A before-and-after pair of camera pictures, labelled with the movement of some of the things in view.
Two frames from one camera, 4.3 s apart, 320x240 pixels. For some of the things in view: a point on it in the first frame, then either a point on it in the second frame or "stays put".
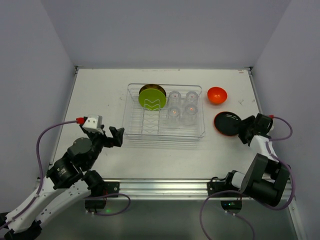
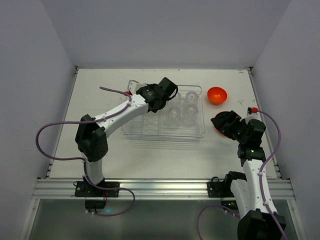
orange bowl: x=217 y=95 stays put
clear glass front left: x=174 y=115 stays put
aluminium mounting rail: x=157 y=188 stays put
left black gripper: x=107 y=139 -> x=157 y=103
